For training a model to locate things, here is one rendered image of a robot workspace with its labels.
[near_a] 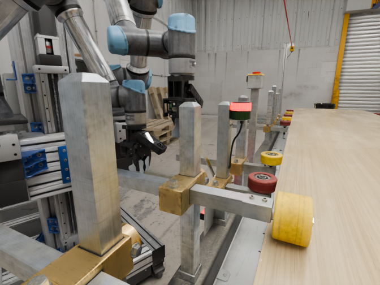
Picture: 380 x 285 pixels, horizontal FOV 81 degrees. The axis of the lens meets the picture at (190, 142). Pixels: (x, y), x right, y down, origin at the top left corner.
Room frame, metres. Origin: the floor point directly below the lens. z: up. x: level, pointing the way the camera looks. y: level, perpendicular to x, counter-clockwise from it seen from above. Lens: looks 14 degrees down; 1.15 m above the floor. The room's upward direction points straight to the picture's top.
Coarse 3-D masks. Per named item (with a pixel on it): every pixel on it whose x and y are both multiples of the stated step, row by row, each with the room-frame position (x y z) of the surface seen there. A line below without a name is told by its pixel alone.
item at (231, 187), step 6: (150, 174) 0.74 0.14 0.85; (156, 174) 0.73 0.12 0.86; (162, 174) 0.72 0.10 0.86; (168, 174) 0.72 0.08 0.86; (174, 174) 0.72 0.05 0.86; (228, 186) 0.63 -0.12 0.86; (234, 186) 0.63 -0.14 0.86; (240, 186) 0.63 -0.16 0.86; (240, 192) 0.60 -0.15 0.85; (246, 192) 0.60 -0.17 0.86; (252, 192) 0.59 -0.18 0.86
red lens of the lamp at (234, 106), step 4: (232, 104) 0.65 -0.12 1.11; (236, 104) 0.64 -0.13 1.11; (240, 104) 0.63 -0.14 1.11; (244, 104) 0.63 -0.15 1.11; (248, 104) 0.64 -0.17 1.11; (232, 108) 0.65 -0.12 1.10; (236, 108) 0.64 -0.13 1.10; (240, 108) 0.63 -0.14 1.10; (244, 108) 0.63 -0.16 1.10; (248, 108) 0.64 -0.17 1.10
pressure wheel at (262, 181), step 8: (248, 176) 0.60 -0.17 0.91; (256, 176) 0.60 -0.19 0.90; (264, 176) 0.59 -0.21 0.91; (272, 176) 0.59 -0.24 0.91; (248, 184) 0.59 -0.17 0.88; (256, 184) 0.56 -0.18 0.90; (264, 184) 0.55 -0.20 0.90; (272, 184) 0.56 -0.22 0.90; (264, 192) 0.55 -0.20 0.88; (272, 192) 0.56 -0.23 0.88
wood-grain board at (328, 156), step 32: (320, 128) 1.40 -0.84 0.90; (352, 128) 1.40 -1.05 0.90; (288, 160) 0.76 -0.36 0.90; (320, 160) 0.76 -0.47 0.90; (352, 160) 0.76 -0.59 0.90; (288, 192) 0.51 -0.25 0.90; (320, 192) 0.51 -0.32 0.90; (352, 192) 0.51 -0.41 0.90; (320, 224) 0.37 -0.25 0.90; (352, 224) 0.37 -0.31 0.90; (288, 256) 0.29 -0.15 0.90; (320, 256) 0.29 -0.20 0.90; (352, 256) 0.29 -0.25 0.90
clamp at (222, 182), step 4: (228, 176) 0.68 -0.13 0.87; (212, 180) 0.65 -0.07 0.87; (220, 180) 0.65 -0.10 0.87; (224, 180) 0.65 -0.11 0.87; (228, 180) 0.66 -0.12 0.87; (232, 180) 0.69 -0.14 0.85; (208, 184) 0.62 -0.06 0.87; (220, 184) 0.62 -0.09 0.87; (224, 184) 0.62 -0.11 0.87; (220, 188) 0.59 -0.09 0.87; (224, 188) 0.62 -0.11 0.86
